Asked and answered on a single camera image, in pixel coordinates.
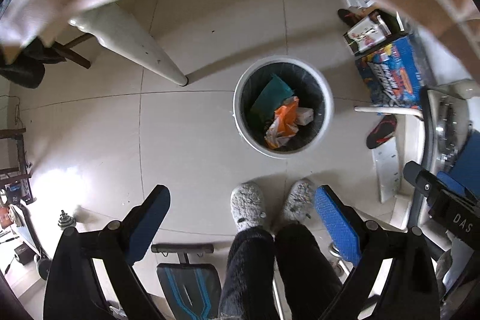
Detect orange plastic bag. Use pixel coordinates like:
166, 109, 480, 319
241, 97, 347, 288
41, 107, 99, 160
264, 96, 299, 149

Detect teal green snack bag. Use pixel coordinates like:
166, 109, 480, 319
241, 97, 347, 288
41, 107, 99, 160
250, 74, 294, 123

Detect white trash bin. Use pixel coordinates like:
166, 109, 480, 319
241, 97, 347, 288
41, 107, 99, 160
233, 55, 335, 159

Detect blue seat cushion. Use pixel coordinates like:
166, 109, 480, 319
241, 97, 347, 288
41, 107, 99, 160
449, 131, 480, 198

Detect silver weight plates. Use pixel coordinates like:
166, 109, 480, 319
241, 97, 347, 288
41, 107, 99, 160
435, 95, 470, 168

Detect red black sandal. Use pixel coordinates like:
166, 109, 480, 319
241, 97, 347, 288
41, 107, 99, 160
366, 115, 397, 149

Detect black blue weight bench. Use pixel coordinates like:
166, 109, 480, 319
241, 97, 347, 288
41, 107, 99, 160
151, 243, 221, 320

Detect right grey slipper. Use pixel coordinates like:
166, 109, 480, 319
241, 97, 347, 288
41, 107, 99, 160
277, 179, 316, 227

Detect grey slipper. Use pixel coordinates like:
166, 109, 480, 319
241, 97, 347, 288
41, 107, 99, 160
277, 179, 316, 227
230, 182, 267, 232

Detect blue toy box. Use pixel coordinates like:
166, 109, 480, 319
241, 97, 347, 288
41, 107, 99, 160
355, 36, 425, 110

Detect left grey slipper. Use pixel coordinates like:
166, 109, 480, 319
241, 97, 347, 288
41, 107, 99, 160
230, 182, 267, 232

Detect black photo box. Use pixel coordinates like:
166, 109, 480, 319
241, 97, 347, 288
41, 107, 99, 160
343, 9, 403, 55

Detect white table leg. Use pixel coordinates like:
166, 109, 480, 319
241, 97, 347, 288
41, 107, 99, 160
69, 3, 189, 86

